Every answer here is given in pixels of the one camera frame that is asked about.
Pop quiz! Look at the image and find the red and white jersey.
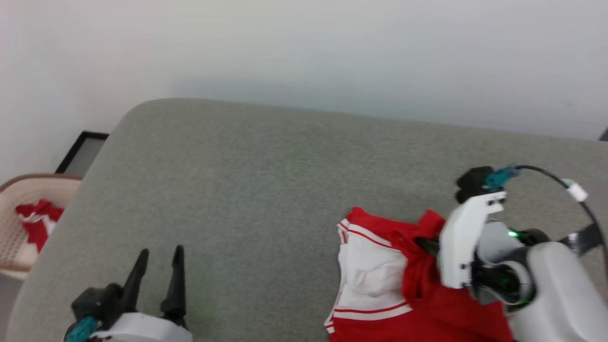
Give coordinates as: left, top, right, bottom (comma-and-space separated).
324, 206, 516, 342

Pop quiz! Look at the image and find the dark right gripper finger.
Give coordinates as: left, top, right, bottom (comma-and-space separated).
415, 236, 440, 259

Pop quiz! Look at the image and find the beige plastic laundry basket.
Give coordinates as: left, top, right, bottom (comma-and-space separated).
0, 173, 84, 281

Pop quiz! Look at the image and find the grey fabric sofa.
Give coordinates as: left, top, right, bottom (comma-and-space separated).
5, 97, 608, 342

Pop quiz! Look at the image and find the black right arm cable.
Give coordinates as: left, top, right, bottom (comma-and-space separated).
484, 163, 608, 266

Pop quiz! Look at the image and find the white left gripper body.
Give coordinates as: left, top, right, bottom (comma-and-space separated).
89, 312, 193, 342

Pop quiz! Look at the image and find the red white garment in basket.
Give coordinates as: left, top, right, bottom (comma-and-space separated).
15, 199, 65, 253

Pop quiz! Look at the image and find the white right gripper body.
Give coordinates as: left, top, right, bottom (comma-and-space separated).
436, 189, 507, 290

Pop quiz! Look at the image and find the black rectangular frame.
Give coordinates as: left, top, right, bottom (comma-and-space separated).
55, 130, 110, 179

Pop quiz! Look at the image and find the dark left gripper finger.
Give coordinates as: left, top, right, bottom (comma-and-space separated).
160, 245, 187, 329
120, 248, 150, 314

